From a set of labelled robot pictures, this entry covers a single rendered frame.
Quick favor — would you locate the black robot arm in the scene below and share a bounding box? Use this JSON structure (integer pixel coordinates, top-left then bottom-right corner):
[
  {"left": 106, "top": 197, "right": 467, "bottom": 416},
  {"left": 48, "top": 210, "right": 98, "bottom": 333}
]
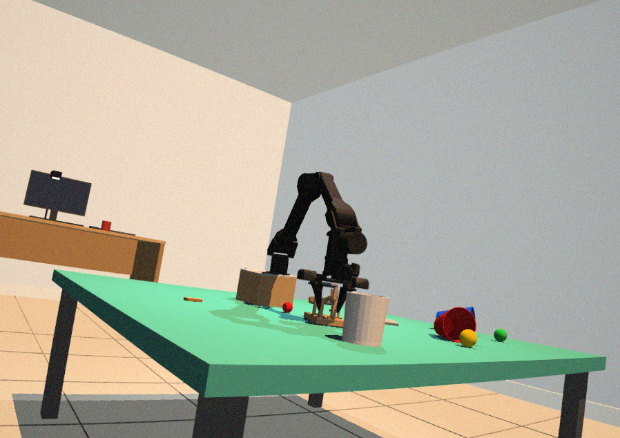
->
[{"left": 266, "top": 171, "right": 367, "bottom": 281}]

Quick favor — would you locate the tan cylinder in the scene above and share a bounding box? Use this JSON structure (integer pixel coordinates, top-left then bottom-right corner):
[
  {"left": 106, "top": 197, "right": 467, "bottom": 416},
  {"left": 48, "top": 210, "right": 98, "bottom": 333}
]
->
[{"left": 342, "top": 292, "right": 389, "bottom": 347}]

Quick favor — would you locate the green ball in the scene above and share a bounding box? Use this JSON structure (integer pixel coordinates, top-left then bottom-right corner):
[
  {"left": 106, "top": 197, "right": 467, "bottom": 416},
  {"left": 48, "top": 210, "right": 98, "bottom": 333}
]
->
[{"left": 494, "top": 329, "right": 507, "bottom": 342}]

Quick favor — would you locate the red bucket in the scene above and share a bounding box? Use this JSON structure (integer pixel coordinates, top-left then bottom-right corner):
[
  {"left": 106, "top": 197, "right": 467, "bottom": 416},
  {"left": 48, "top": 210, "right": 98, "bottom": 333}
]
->
[{"left": 434, "top": 307, "right": 476, "bottom": 343}]

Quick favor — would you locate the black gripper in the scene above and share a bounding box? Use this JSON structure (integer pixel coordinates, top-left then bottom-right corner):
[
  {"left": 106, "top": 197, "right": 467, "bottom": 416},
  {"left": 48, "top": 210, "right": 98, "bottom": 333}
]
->
[{"left": 297, "top": 252, "right": 369, "bottom": 313}]

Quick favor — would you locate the yellow ball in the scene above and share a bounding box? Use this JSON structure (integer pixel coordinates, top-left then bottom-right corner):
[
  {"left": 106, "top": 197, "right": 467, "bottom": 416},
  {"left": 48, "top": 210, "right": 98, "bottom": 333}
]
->
[{"left": 459, "top": 329, "right": 477, "bottom": 347}]

